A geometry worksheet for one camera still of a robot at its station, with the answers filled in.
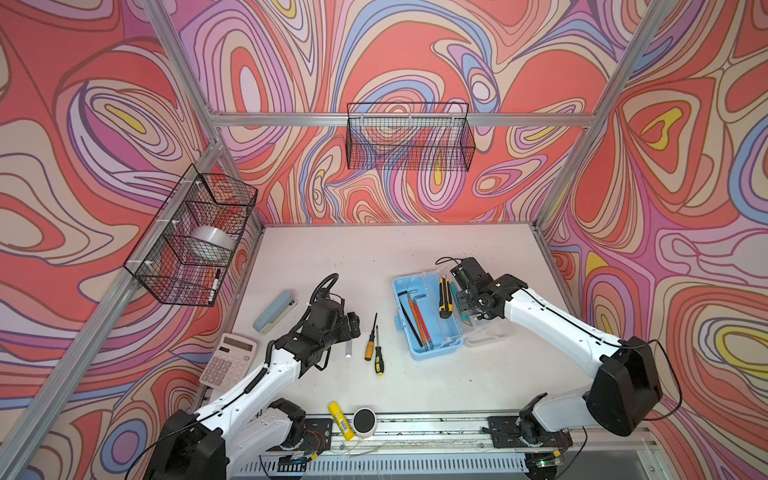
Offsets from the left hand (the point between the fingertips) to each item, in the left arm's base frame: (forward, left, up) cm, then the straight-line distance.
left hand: (351, 320), depth 85 cm
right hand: (+3, -36, +3) cm, 36 cm away
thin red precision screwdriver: (-5, +1, -8) cm, 10 cm away
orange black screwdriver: (-5, -5, -7) cm, 10 cm away
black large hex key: (+5, -17, -7) cm, 19 cm away
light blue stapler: (+5, +24, -4) cm, 25 cm away
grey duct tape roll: (+10, +33, +24) cm, 42 cm away
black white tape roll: (-25, -5, -4) cm, 26 cm away
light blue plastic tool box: (+7, -23, -7) cm, 25 cm away
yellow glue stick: (-25, +1, -6) cm, 25 cm away
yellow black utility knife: (+7, -28, +1) cm, 29 cm away
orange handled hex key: (-1, -22, -9) cm, 24 cm away
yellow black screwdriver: (-9, -8, -7) cm, 14 cm away
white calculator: (-9, +35, -7) cm, 37 cm away
